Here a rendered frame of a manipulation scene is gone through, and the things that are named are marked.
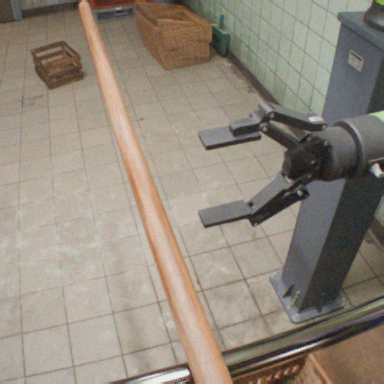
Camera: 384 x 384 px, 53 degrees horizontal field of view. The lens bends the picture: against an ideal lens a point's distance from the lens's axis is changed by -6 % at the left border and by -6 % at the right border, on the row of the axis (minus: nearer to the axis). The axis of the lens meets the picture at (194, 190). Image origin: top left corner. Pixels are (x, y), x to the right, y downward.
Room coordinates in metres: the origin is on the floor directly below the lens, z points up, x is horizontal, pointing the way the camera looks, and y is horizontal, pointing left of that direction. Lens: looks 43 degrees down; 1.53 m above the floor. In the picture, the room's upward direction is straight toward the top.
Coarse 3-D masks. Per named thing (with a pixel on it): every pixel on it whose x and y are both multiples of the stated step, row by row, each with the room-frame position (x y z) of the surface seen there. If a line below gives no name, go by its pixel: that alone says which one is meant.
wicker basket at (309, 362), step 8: (296, 360) 0.35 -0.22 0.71; (304, 360) 0.35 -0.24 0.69; (312, 360) 0.33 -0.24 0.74; (272, 368) 0.33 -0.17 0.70; (280, 368) 0.34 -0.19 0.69; (296, 368) 0.36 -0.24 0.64; (304, 368) 0.34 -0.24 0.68; (312, 368) 0.32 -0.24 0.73; (320, 368) 0.31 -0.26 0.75; (248, 376) 0.31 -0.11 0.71; (256, 376) 0.32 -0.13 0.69; (264, 376) 0.33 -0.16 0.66; (272, 376) 0.34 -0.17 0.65; (280, 376) 0.34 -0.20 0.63; (288, 376) 0.35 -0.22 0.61; (296, 376) 0.35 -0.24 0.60; (304, 376) 0.33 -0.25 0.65; (312, 376) 0.31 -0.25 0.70; (320, 376) 0.30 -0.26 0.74; (328, 376) 0.29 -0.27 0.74
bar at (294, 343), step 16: (368, 304) 0.21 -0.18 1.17; (320, 320) 0.19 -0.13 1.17; (336, 320) 0.19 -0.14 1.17; (352, 320) 0.19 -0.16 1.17; (368, 320) 0.19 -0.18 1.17; (272, 336) 0.18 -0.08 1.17; (288, 336) 0.18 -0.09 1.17; (304, 336) 0.18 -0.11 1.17; (320, 336) 0.18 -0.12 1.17; (336, 336) 0.18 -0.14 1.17; (352, 336) 0.18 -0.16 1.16; (224, 352) 0.16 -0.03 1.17; (240, 352) 0.16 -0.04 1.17; (256, 352) 0.16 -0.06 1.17; (272, 352) 0.16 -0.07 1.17; (288, 352) 0.16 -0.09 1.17; (304, 352) 0.16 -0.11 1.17; (160, 368) 0.15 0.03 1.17; (176, 368) 0.15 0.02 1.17; (240, 368) 0.15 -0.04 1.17; (256, 368) 0.15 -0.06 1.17
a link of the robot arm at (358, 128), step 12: (348, 120) 0.47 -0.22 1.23; (360, 120) 0.47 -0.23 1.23; (372, 120) 0.47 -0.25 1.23; (348, 132) 0.45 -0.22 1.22; (360, 132) 0.44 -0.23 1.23; (372, 132) 0.44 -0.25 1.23; (360, 144) 0.43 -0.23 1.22; (372, 144) 0.43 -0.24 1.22; (360, 156) 0.42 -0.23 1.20; (372, 156) 0.42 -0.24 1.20; (360, 168) 0.41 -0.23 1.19; (372, 168) 0.41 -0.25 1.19; (348, 180) 0.43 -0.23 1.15
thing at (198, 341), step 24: (96, 24) 0.94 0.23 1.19; (96, 48) 0.77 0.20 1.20; (120, 96) 0.58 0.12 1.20; (120, 120) 0.50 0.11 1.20; (120, 144) 0.45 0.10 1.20; (144, 168) 0.39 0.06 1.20; (144, 192) 0.34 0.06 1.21; (144, 216) 0.31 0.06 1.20; (168, 240) 0.27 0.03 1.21; (168, 264) 0.24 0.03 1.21; (168, 288) 0.22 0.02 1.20; (192, 288) 0.21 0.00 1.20; (192, 312) 0.19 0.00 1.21; (192, 336) 0.16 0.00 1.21; (192, 360) 0.14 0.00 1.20; (216, 360) 0.14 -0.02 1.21
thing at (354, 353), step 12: (360, 336) 0.46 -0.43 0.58; (372, 336) 0.45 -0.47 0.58; (324, 348) 0.43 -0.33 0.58; (336, 348) 0.43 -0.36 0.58; (348, 348) 0.42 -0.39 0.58; (360, 348) 0.42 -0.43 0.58; (372, 348) 0.42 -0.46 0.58; (324, 360) 0.40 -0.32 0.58; (336, 360) 0.39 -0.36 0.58; (348, 360) 0.39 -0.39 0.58; (360, 360) 0.39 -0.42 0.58; (372, 360) 0.39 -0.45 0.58; (336, 372) 0.36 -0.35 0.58; (348, 372) 0.36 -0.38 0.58; (360, 372) 0.36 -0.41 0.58; (372, 372) 0.35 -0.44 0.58
